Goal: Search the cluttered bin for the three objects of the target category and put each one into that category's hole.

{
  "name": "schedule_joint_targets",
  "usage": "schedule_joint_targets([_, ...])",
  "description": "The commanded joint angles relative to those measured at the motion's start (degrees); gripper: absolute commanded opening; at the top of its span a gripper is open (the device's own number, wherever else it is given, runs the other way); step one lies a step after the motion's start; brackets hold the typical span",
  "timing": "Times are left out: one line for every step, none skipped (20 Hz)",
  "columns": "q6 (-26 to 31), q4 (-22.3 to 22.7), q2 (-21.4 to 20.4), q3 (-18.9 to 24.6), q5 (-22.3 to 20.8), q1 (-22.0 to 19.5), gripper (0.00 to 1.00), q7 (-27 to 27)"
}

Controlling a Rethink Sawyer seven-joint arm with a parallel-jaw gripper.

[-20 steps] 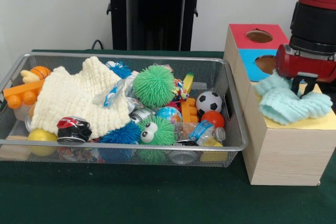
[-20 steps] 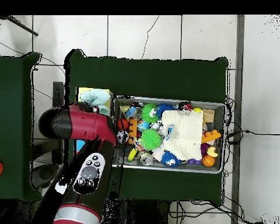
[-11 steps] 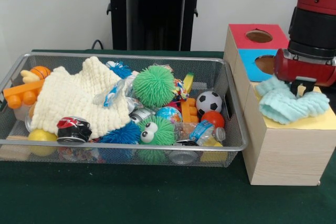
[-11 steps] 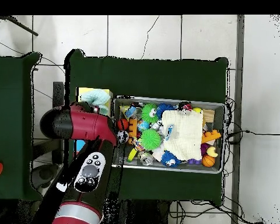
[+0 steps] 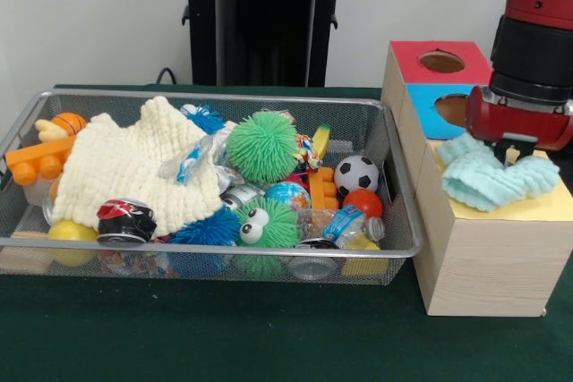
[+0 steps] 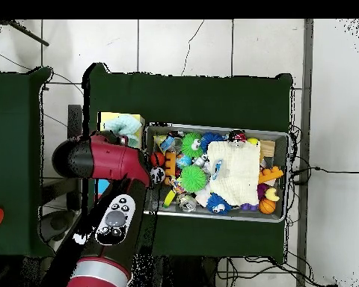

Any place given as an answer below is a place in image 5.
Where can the orange ball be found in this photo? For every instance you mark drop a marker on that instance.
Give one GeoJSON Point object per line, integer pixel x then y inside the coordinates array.
{"type": "Point", "coordinates": [365, 203]}

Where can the orange studded toy brick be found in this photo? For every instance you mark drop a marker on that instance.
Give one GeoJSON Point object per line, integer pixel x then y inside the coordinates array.
{"type": "Point", "coordinates": [322, 189]}

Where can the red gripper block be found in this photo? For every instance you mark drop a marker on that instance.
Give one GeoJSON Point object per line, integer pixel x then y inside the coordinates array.
{"type": "Point", "coordinates": [492, 118]}

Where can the cream waffle cloth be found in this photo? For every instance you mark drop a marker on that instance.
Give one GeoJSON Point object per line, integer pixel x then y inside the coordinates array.
{"type": "Point", "coordinates": [125, 163]}

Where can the orange plastic toy block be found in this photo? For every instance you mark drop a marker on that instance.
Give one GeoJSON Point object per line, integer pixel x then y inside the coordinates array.
{"type": "Point", "coordinates": [36, 167]}

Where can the dark green table cloth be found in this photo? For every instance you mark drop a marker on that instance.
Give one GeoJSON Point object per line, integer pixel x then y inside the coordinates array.
{"type": "Point", "coordinates": [224, 333]}

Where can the wooden box with three holes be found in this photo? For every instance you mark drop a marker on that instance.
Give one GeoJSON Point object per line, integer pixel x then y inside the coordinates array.
{"type": "Point", "coordinates": [470, 265]}

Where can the crushed black red can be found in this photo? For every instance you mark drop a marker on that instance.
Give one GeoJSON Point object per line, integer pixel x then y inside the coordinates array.
{"type": "Point", "coordinates": [125, 221]}

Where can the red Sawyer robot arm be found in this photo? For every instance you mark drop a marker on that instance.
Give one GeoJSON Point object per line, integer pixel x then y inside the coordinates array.
{"type": "Point", "coordinates": [532, 51]}

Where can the small soccer ball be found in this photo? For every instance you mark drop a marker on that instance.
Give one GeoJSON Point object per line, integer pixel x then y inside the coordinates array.
{"type": "Point", "coordinates": [357, 174]}

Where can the shallow clear mesh bin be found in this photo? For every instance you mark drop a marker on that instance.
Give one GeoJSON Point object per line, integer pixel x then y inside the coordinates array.
{"type": "Point", "coordinates": [20, 218]}

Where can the multicolour polka dot cloth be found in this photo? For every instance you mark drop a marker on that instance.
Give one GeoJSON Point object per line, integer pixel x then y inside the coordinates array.
{"type": "Point", "coordinates": [309, 154]}

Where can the blue spiky rubber ball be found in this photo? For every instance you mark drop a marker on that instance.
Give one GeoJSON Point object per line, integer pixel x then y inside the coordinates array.
{"type": "Point", "coordinates": [210, 227]}

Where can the mint green waffle cloth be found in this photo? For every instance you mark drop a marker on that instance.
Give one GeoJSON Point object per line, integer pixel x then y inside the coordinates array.
{"type": "Point", "coordinates": [483, 180]}

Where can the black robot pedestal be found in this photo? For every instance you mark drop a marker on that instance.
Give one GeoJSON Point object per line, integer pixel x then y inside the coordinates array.
{"type": "Point", "coordinates": [264, 19]}

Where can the green spiky ball with eyes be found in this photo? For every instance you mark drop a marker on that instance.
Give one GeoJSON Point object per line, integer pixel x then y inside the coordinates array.
{"type": "Point", "coordinates": [277, 221]}

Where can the green spiky rubber ball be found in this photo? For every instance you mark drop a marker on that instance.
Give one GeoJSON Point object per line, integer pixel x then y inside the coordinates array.
{"type": "Point", "coordinates": [262, 145]}

